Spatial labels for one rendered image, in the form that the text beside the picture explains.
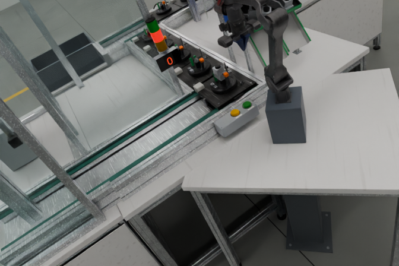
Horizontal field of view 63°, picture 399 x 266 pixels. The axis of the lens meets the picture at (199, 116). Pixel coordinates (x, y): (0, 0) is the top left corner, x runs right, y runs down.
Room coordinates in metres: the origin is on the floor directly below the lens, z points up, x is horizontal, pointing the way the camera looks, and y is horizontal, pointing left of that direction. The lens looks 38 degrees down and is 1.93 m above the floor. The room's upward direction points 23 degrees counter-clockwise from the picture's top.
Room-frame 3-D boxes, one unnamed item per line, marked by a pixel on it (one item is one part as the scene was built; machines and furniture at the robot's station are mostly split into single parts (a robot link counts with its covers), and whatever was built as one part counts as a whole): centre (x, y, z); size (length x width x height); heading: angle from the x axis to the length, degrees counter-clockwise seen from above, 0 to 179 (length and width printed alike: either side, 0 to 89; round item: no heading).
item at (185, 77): (1.64, -0.11, 1.01); 0.24 x 0.24 x 0.13; 17
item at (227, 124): (1.16, -0.16, 0.93); 0.21 x 0.07 x 0.06; 107
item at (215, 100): (1.39, -0.18, 0.96); 0.24 x 0.24 x 0.02; 17
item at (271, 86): (1.02, -0.34, 1.15); 0.09 x 0.07 x 0.06; 107
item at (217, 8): (1.26, -0.27, 1.43); 0.12 x 0.08 x 0.11; 17
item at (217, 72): (1.41, -0.18, 1.06); 0.08 x 0.04 x 0.07; 17
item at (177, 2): (2.83, -0.30, 1.01); 0.24 x 0.24 x 0.13; 17
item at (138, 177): (1.17, 0.04, 0.91); 0.89 x 0.06 x 0.11; 107
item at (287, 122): (1.02, -0.35, 0.96); 0.14 x 0.14 x 0.20; 62
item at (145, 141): (1.33, 0.12, 0.91); 0.84 x 0.28 x 0.10; 107
